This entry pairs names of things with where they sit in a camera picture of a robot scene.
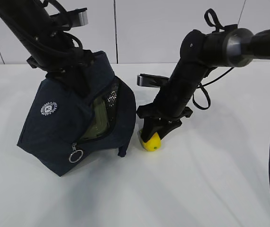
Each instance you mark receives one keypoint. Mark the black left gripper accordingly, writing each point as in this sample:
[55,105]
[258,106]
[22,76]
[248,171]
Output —
[73,65]

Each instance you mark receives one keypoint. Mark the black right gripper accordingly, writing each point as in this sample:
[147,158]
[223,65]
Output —
[154,118]

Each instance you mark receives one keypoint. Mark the yellow lemon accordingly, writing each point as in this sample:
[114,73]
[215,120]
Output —
[152,144]

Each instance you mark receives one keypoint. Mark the navy blue lunch bag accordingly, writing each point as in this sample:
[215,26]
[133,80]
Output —
[59,117]

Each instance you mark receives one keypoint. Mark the green lidded glass container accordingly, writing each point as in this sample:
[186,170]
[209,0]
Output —
[100,121]

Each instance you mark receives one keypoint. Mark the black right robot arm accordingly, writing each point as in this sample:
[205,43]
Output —
[199,55]

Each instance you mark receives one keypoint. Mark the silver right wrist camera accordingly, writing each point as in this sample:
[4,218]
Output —
[148,80]

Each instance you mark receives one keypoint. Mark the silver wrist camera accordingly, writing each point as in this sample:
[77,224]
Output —
[73,18]
[148,80]

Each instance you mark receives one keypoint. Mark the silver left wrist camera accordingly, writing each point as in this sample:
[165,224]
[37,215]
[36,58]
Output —
[73,18]

